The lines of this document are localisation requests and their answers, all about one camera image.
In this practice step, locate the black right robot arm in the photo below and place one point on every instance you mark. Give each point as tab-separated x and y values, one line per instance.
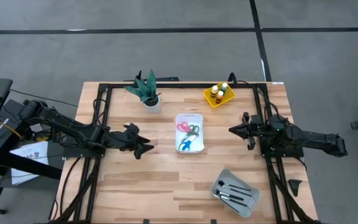
309	138

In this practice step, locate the black cardboard box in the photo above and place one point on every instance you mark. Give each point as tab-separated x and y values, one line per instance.
2	127

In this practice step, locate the white plastic bin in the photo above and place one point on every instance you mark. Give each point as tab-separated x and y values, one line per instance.
197	146

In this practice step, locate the black paintbrush silver ferrule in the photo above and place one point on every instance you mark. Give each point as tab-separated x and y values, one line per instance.
235	202

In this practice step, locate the green scissors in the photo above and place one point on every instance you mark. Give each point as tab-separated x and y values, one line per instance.
194	131

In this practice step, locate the white paper sheet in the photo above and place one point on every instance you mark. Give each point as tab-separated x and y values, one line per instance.
26	155

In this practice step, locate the black mast foot bracket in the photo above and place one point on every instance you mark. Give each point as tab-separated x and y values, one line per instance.
166	79

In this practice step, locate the black paintbrush white tip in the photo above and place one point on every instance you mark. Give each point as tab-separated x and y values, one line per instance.
230	207

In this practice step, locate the black brush fluffy black head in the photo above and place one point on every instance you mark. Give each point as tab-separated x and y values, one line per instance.
221	183

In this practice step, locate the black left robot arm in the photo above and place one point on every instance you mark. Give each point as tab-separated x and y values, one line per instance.
73	130

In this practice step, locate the light grey plastic tray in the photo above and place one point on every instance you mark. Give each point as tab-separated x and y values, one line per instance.
228	175

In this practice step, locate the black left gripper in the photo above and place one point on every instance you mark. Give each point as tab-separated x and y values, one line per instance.
127	137

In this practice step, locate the blue scissors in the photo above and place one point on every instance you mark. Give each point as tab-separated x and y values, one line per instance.
185	145

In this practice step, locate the yellow plastic basket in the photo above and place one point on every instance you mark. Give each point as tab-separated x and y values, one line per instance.
230	96

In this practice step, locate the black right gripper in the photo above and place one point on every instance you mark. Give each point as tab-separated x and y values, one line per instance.
259	132

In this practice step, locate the green paint bottle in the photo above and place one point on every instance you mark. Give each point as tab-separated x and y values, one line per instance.
224	86

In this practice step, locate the black camera clamp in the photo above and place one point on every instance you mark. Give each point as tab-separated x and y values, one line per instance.
213	221
146	221

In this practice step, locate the green plant in white pot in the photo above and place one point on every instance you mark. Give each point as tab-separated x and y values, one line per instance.
148	90

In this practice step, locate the thick brush silver ferrule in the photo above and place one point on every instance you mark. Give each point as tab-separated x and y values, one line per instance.
228	196

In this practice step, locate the yellow paint bottle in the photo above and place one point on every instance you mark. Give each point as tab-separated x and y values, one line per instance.
213	91

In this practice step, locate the orange paint bottle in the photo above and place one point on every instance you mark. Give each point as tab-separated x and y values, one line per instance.
219	96

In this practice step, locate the black wedge piece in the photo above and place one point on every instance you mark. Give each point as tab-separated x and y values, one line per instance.
295	186

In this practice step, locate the pink scissors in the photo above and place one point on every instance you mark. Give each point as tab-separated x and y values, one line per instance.
187	129

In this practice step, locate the black metal table frame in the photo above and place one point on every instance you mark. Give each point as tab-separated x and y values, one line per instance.
182	85

